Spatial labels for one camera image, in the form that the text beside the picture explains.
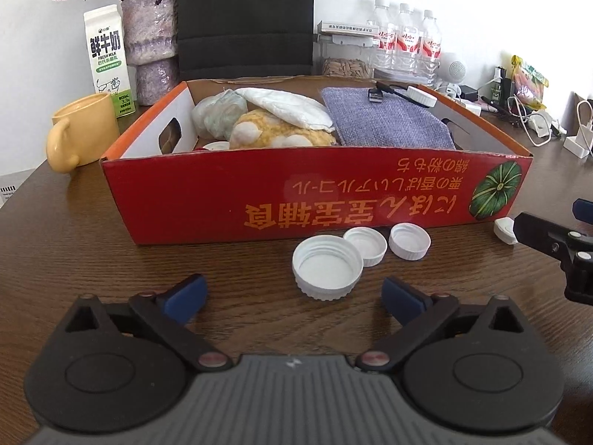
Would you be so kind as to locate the clear container of seeds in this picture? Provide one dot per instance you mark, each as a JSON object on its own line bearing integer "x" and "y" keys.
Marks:
{"x": 345, "y": 62}

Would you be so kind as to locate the large white bottle cap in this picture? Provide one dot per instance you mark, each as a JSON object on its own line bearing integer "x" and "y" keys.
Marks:
{"x": 326, "y": 269}

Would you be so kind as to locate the red printed cardboard box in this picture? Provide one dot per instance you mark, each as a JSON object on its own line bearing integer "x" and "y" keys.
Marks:
{"x": 231, "y": 194}

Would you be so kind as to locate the black power adapter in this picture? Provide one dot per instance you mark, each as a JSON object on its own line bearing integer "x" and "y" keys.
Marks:
{"x": 470, "y": 92}

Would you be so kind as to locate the pink patterned pen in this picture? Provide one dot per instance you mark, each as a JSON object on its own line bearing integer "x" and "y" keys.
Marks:
{"x": 490, "y": 103}

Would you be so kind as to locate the yellow and pink snack bag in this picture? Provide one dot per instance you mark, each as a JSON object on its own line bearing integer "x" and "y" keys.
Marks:
{"x": 530, "y": 81}

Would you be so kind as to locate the small white square case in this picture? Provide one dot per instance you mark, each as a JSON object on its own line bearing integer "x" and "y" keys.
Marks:
{"x": 504, "y": 231}

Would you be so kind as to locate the white wall charger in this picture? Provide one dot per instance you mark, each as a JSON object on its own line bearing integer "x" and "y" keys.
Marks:
{"x": 579, "y": 143}

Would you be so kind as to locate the white round puck device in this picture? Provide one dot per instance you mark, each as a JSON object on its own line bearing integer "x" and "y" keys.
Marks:
{"x": 424, "y": 96}

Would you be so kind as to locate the white round robot speaker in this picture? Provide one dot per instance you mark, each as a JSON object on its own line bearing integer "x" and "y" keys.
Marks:
{"x": 456, "y": 70}

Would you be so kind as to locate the crumpled clear plastic bag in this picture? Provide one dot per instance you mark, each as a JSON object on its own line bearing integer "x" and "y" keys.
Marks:
{"x": 217, "y": 113}

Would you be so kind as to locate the yellow and white plush toy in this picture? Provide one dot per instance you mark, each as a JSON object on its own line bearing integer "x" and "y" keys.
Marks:
{"x": 268, "y": 132}

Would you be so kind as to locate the white bag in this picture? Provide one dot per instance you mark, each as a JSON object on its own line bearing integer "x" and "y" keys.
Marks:
{"x": 296, "y": 106}

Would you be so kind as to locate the purple textured vase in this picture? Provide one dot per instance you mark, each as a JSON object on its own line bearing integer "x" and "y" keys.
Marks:
{"x": 150, "y": 41}

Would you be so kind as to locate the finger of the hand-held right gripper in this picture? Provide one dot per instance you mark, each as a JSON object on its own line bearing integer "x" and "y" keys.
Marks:
{"x": 537, "y": 231}
{"x": 584, "y": 211}

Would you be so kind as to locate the white milk carton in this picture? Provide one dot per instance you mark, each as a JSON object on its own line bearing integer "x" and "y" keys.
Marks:
{"x": 109, "y": 55}

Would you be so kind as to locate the dark bottle green label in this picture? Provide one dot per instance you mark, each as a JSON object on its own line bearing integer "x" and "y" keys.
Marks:
{"x": 500, "y": 85}

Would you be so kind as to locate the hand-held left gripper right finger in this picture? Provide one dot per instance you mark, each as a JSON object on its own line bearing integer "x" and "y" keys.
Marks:
{"x": 400, "y": 296}

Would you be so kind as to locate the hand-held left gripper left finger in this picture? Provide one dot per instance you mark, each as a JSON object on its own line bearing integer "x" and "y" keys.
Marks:
{"x": 185, "y": 296}

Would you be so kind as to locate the black paper bag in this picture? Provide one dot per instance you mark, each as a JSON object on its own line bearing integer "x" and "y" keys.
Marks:
{"x": 245, "y": 18}

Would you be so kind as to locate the flat white cardboard packet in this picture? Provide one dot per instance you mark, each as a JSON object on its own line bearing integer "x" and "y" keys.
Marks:
{"x": 345, "y": 28}

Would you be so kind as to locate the purple woven cloth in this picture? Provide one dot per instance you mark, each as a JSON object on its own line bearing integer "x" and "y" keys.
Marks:
{"x": 384, "y": 120}

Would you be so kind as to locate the yellow ceramic mug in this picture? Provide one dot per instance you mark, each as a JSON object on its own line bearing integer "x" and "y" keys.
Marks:
{"x": 88, "y": 130}

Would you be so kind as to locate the small white bottle cap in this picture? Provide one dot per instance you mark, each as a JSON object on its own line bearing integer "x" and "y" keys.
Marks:
{"x": 366, "y": 245}
{"x": 410, "y": 241}

